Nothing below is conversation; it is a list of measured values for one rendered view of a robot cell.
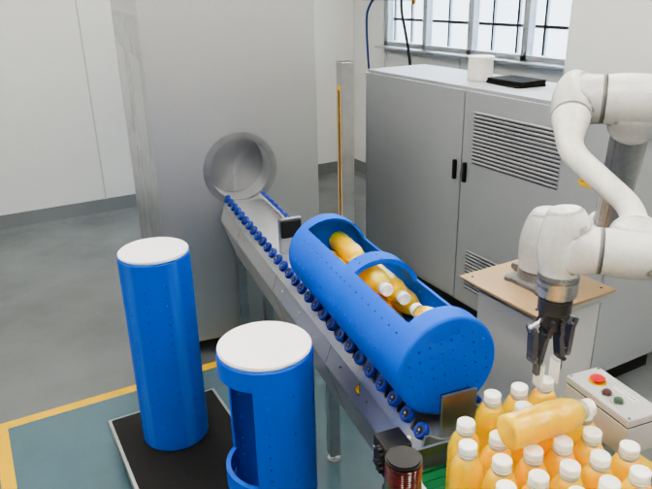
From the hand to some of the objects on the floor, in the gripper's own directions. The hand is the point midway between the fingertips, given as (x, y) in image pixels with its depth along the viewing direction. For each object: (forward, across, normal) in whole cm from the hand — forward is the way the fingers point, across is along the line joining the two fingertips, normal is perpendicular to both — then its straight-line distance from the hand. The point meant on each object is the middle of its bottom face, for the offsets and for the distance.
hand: (546, 372), depth 154 cm
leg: (+114, +9, -117) cm, 164 cm away
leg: (+114, +23, -215) cm, 245 cm away
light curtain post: (+114, -17, -161) cm, 198 cm away
